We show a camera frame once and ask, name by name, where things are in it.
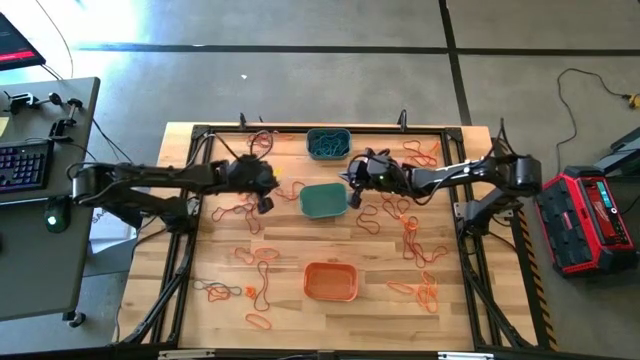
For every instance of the yellow plug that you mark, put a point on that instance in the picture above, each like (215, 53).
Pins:
(634, 101)

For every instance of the grey metal stand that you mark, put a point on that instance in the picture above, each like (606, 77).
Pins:
(620, 155)

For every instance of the black yellow hazard tape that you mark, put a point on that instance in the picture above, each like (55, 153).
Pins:
(543, 310)

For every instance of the silver desk clamp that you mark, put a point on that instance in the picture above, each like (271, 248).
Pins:
(20, 100)

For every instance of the green plastic basket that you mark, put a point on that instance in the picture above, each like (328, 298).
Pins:
(322, 200)

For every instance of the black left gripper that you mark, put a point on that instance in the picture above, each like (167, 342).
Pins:
(247, 175)

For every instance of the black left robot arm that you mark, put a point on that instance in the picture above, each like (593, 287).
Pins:
(150, 172)

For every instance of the yellow sticky note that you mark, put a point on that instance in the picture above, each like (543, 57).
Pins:
(3, 126)

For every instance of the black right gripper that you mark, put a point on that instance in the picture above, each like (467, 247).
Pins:
(375, 172)

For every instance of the monitor with red bar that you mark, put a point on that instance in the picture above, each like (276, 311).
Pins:
(15, 47)

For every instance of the black table clamp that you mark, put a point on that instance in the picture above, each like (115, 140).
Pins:
(402, 120)
(242, 120)

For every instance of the blue-grey plastic basket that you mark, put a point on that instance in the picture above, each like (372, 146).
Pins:
(348, 144)

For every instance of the silver metal bracket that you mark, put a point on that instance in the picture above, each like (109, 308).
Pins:
(465, 356)
(186, 354)

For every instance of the black backlit keyboard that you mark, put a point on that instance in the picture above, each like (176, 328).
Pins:
(25, 165)

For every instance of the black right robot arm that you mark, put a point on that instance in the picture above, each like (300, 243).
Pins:
(450, 175)

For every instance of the black desk leg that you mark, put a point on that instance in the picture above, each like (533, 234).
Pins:
(120, 215)

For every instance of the wide blue rubber band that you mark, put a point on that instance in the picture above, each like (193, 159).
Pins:
(325, 142)

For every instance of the small orange rubber band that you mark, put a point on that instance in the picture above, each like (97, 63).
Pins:
(250, 291)

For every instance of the red black power station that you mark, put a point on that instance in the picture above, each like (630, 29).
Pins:
(575, 220)

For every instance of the white cardboard box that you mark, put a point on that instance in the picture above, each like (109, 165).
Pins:
(105, 235)

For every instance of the grey desk top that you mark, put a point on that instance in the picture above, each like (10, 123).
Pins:
(30, 270)
(30, 125)

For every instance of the green rubber band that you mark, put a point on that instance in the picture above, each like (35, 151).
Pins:
(210, 283)

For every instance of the orange plastic basket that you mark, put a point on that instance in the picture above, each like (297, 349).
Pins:
(330, 282)

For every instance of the black computer mouse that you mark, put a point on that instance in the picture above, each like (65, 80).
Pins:
(56, 217)

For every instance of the black caster wheel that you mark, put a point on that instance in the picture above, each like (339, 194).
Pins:
(76, 319)

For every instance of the black desk clamp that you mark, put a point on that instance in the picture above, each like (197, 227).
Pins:
(60, 129)

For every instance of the thin teal rubber band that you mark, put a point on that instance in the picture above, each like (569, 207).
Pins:
(340, 147)

